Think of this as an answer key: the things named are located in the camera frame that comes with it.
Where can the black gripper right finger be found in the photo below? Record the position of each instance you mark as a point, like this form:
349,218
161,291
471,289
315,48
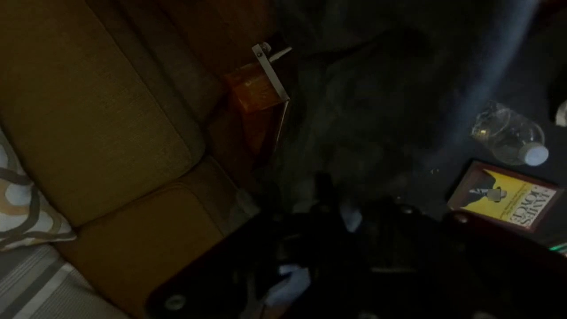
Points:
461,272

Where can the olive green sofa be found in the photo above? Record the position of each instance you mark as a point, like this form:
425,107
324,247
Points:
89,117

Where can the clear plastic bottle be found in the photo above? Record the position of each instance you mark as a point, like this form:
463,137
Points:
507,133

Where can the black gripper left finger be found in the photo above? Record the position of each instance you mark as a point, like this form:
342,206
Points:
284,259

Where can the wave patterned throw pillow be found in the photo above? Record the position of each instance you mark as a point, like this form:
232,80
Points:
23,206

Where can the brown cardboard box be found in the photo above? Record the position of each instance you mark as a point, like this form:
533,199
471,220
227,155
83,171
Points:
253,103

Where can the grey striped blanket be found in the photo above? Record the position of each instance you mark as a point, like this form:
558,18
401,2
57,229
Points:
36,289

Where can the dark grey plush robe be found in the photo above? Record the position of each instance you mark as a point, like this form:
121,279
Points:
365,117

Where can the yellow paperback book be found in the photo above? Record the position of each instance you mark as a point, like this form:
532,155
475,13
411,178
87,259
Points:
507,197

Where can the chrome garment rack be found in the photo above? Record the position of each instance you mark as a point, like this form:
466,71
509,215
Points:
273,73

